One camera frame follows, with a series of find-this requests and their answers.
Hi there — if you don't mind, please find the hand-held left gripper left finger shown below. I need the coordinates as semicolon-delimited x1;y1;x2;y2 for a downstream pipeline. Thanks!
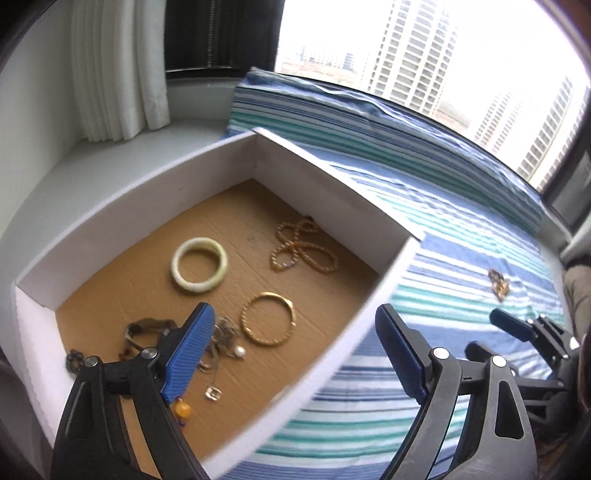
52;302;218;480

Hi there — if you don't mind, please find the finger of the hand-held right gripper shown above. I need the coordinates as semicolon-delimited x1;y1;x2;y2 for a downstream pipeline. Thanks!
489;308;579;360
464;340;568;393

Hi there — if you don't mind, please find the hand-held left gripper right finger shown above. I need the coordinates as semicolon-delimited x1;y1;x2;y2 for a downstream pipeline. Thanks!
375;304;541;480

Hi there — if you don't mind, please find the silver jewelry bundle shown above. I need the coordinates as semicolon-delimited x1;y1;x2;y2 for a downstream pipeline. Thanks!
198;316;247;374

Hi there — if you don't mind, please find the dark bead bracelet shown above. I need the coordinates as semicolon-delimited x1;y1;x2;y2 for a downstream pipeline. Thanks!
122;316;178;363

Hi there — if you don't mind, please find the gold twisted bangle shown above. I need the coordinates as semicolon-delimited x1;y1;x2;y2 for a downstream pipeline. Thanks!
240;292;296;347

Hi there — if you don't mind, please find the pale jade bangle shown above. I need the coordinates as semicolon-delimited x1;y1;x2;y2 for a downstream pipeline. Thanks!
171;236;229;294

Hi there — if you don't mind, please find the gold bead necklace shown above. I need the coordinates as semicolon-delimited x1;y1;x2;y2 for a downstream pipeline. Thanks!
269;218;339;274

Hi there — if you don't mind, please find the long white cardboard box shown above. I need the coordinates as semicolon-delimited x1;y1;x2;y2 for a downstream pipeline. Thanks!
9;128;426;478

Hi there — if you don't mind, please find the beige cloth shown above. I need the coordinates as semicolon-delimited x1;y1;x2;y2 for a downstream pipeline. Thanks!
563;265;591;342

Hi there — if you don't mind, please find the blue green striped bedsheet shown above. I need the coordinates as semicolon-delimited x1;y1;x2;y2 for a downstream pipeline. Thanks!
219;67;566;480

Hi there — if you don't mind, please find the grey slatted window blind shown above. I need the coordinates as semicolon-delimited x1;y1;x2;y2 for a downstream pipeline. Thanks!
551;152;591;227

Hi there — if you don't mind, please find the distant apartment building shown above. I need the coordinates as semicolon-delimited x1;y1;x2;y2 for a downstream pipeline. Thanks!
473;76;575;183

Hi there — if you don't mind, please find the tall apartment tower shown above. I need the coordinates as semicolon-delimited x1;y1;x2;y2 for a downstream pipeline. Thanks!
362;0;458;116

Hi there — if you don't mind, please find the white pleated curtain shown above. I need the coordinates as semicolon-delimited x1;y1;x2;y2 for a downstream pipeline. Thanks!
69;0;169;143

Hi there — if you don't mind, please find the dark window blind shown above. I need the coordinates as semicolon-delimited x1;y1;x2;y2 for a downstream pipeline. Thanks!
164;0;284;81

